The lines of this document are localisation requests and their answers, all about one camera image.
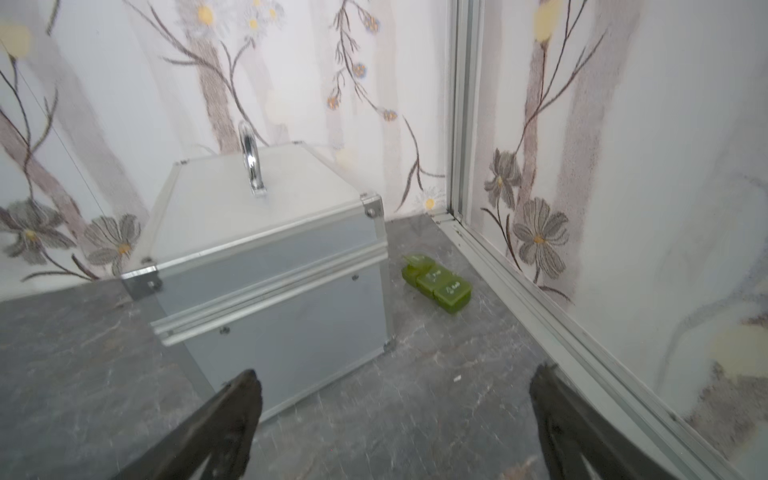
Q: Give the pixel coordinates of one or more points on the silver aluminium case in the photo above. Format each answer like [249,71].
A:
[270,259]

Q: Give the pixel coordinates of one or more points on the green small object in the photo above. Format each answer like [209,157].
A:
[449,290]

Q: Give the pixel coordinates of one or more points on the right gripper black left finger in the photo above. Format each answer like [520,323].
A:
[213,443]

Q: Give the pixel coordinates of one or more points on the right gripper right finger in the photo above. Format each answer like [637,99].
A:
[577,442]

